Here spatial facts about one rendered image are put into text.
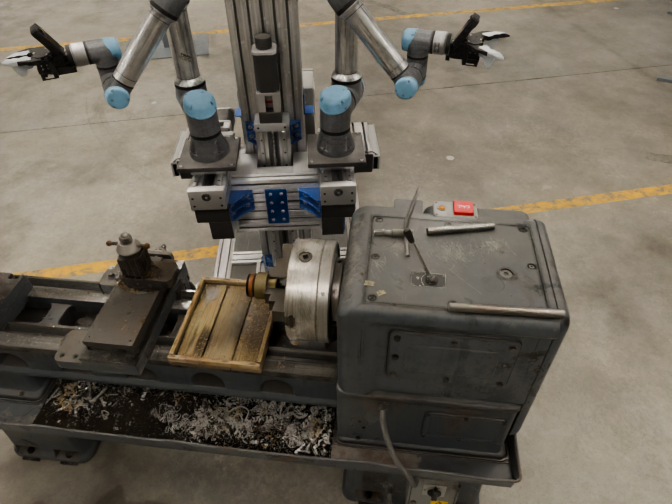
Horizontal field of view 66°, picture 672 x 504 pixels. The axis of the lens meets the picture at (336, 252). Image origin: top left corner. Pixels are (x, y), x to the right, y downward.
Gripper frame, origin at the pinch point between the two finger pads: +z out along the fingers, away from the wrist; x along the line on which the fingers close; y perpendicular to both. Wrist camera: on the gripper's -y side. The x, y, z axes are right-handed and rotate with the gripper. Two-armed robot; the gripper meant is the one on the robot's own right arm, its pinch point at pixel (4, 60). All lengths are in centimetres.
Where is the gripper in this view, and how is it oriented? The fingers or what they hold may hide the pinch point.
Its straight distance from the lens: 206.4
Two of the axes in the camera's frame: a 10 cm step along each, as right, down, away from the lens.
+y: -0.4, 6.3, 7.7
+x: -4.0, -7.2, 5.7
